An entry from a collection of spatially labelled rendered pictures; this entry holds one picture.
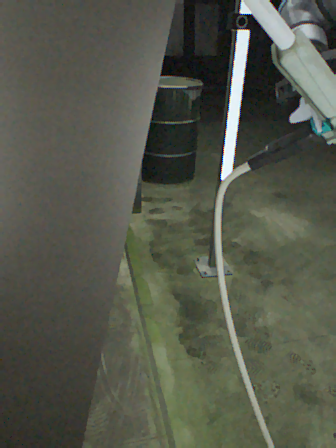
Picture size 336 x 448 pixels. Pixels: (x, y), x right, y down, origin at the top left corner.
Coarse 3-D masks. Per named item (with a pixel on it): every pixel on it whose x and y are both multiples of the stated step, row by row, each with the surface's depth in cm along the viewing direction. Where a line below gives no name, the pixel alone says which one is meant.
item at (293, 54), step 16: (256, 0) 46; (256, 16) 48; (272, 16) 47; (272, 32) 49; (288, 32) 49; (272, 48) 53; (288, 48) 51; (304, 48) 50; (288, 64) 52; (304, 64) 51; (320, 64) 52; (288, 80) 55; (304, 80) 54; (320, 80) 54; (304, 96) 56; (320, 96) 56; (320, 112) 59; (304, 128) 66; (272, 144) 70; (288, 144) 67; (304, 144) 66; (256, 160) 72; (272, 160) 71
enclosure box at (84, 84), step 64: (0, 0) 29; (64, 0) 30; (128, 0) 31; (0, 64) 31; (64, 64) 32; (128, 64) 34; (0, 128) 34; (64, 128) 35; (128, 128) 37; (0, 192) 36; (64, 192) 38; (128, 192) 40; (0, 256) 40; (64, 256) 42; (0, 320) 44; (64, 320) 46; (0, 384) 48; (64, 384) 52
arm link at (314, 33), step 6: (294, 30) 74; (306, 30) 72; (312, 30) 72; (318, 30) 72; (312, 36) 71; (318, 36) 71; (324, 36) 73; (312, 42) 72; (318, 42) 71; (324, 42) 72; (324, 48) 72
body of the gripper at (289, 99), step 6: (318, 48) 71; (276, 84) 73; (282, 84) 71; (288, 84) 71; (276, 90) 72; (282, 90) 72; (288, 90) 70; (282, 96) 70; (288, 96) 69; (294, 96) 68; (300, 96) 69; (282, 102) 71; (288, 102) 70; (294, 102) 70; (300, 102) 70; (288, 108) 71; (294, 108) 71
